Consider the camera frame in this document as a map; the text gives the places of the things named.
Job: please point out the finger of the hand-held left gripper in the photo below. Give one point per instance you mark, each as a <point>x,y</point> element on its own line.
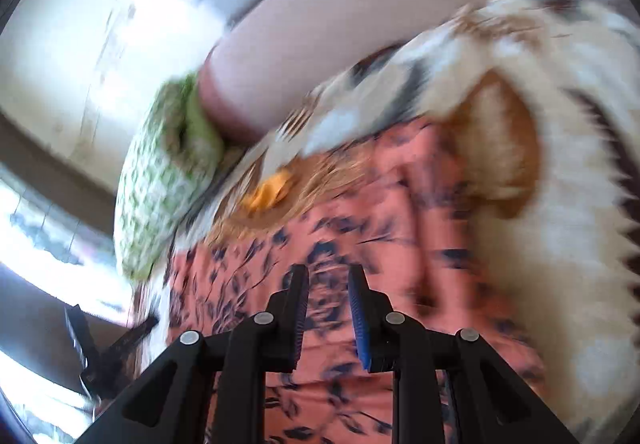
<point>135,335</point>
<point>80,334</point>

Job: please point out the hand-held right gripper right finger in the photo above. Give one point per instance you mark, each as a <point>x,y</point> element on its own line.
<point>358,314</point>

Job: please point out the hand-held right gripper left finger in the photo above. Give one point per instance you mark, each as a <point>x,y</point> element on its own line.
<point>301,309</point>

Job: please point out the orange floral garment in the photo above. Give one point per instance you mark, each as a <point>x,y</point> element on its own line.
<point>400,224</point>

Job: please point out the window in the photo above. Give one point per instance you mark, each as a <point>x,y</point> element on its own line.
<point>45,234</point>

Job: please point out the yellow cloth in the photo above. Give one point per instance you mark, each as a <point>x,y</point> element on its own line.
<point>269,194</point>

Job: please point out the green patterned pillow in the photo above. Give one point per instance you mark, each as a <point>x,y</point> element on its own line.
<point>155,184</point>

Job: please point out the cream leaf-print blanket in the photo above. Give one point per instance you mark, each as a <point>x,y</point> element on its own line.
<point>565,204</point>

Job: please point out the pink padded headboard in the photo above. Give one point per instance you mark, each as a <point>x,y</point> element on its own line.
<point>320,39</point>

